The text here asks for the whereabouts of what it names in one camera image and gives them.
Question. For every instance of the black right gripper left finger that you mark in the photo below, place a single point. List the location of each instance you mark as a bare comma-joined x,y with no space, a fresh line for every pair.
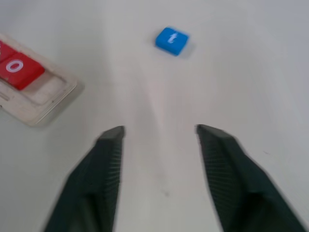
94,183

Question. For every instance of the red letter b block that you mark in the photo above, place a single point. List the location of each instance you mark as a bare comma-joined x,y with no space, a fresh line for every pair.
4,52

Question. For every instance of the red letter o block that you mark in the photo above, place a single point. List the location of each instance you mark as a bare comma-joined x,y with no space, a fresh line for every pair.
26,75

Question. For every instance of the blue letter t block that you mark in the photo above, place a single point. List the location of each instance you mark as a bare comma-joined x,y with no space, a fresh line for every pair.
166,46

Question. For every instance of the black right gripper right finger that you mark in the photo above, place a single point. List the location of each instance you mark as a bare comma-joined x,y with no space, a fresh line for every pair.
236,183

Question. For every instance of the white letter tray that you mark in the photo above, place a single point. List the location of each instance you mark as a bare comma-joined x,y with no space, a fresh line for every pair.
48,96

